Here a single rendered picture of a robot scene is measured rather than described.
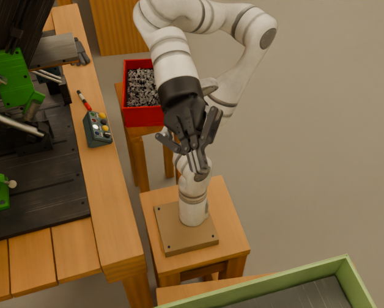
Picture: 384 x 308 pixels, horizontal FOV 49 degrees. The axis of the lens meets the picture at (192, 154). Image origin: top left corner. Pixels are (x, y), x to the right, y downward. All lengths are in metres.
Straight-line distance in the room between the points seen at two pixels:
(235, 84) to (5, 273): 0.93
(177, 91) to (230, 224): 0.87
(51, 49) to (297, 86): 2.02
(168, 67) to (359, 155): 2.34
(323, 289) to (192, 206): 0.49
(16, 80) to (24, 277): 0.66
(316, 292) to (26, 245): 0.94
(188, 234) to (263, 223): 1.12
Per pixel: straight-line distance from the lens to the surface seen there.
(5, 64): 1.58
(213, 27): 0.91
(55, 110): 1.84
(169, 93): 0.70
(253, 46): 1.03
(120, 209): 1.48
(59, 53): 1.73
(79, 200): 1.53
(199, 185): 1.25
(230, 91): 1.08
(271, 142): 2.86
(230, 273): 1.61
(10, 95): 1.63
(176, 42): 0.75
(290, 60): 3.50
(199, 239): 1.42
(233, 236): 1.47
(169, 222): 1.45
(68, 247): 1.47
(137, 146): 1.89
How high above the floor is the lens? 2.15
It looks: 52 degrees down
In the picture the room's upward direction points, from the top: straight up
